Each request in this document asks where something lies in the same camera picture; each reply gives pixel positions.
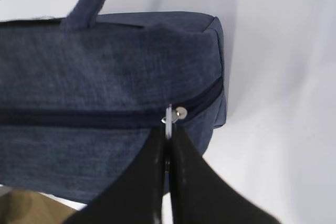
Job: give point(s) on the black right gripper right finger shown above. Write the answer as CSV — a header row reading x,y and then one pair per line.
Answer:
x,y
199,195

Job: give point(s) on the navy blue lunch bag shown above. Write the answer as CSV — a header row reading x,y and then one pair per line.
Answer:
x,y
80,94

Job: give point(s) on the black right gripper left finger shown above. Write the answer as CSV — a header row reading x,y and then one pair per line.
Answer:
x,y
136,196

